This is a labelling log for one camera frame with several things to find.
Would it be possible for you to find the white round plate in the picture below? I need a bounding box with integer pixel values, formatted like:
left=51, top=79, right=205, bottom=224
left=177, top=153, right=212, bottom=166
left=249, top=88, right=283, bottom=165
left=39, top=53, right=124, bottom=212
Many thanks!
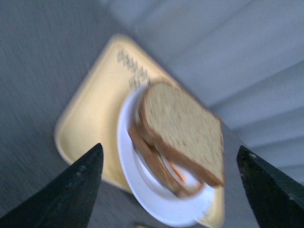
left=117, top=86, right=216, bottom=228

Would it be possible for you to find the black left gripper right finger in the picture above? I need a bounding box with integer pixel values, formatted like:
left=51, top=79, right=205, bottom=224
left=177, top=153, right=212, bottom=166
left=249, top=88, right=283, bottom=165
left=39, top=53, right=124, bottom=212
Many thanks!
left=237, top=146, right=304, bottom=228

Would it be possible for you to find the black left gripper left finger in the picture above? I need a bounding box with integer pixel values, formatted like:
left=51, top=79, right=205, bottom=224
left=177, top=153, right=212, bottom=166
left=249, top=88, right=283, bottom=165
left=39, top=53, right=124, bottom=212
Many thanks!
left=0, top=143, right=104, bottom=228

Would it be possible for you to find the fried egg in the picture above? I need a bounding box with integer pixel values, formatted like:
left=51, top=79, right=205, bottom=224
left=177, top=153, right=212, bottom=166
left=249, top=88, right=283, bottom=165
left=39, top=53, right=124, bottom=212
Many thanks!
left=161, top=155, right=204, bottom=189

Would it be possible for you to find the bread slice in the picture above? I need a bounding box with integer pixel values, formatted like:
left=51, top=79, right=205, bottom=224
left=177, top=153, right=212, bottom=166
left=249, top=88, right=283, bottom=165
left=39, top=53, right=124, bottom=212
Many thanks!
left=135, top=82, right=225, bottom=187
left=128, top=123, right=204, bottom=198

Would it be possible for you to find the yellow bear tray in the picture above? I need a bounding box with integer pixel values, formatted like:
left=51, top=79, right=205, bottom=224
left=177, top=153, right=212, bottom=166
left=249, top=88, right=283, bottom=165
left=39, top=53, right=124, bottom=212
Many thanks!
left=54, top=34, right=225, bottom=228

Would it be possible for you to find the grey curtain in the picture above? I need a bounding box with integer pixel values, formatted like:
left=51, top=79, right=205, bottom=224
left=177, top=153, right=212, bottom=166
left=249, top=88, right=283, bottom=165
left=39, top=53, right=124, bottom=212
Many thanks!
left=101, top=0, right=304, bottom=183

